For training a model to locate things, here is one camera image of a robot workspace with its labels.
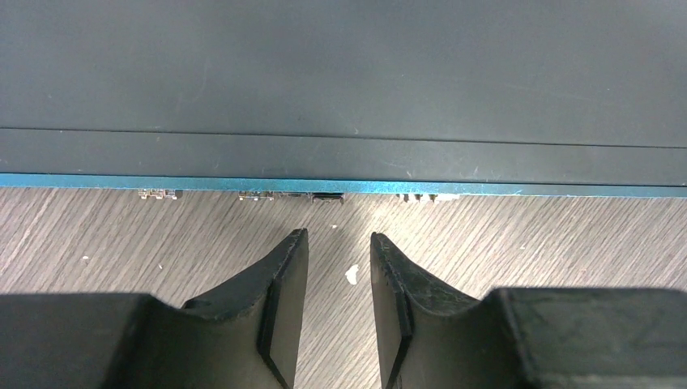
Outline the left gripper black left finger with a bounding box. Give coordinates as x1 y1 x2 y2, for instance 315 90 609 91
1 229 309 388

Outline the dark grey network switch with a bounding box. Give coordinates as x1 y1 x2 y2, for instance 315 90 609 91
1 1 686 198

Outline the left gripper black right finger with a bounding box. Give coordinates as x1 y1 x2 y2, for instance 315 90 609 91
370 233 686 388

